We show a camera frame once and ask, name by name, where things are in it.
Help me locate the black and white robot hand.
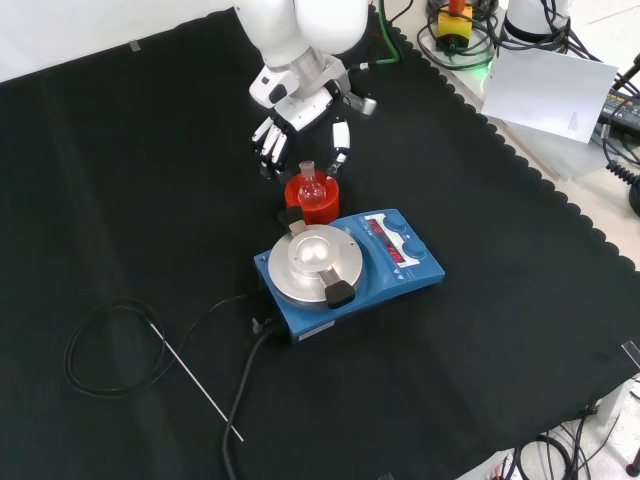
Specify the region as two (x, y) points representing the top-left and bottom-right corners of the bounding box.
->
(248, 57), (379, 184)

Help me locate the clear round-bottom glass flask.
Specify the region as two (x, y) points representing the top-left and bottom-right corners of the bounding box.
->
(297, 159), (325, 209)

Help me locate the orange ribbed flask stand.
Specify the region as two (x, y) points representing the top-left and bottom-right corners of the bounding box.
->
(283, 169), (342, 227)

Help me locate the yellow stop button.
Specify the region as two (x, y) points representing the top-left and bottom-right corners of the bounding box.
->
(435, 0), (474, 52)

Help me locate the blue heater with steel plate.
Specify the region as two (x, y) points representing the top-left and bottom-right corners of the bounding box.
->
(253, 206), (447, 351)

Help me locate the pale board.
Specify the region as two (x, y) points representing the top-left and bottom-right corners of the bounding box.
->
(480, 47), (621, 146)

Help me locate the thin steel probe rod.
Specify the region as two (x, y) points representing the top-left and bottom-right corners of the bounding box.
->
(149, 321), (245, 443)

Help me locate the black bench cloth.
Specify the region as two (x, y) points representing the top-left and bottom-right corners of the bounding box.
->
(0, 5), (640, 480)

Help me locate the black power supply box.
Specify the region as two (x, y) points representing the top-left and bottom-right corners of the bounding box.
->
(596, 87), (640, 127)

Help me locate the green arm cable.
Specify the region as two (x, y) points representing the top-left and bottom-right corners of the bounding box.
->
(357, 0), (404, 70)

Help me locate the black heater power cable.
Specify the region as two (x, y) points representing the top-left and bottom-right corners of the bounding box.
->
(221, 319), (282, 480)

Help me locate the coiled thin black probe cable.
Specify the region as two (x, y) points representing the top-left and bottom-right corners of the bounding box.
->
(64, 293), (251, 399)

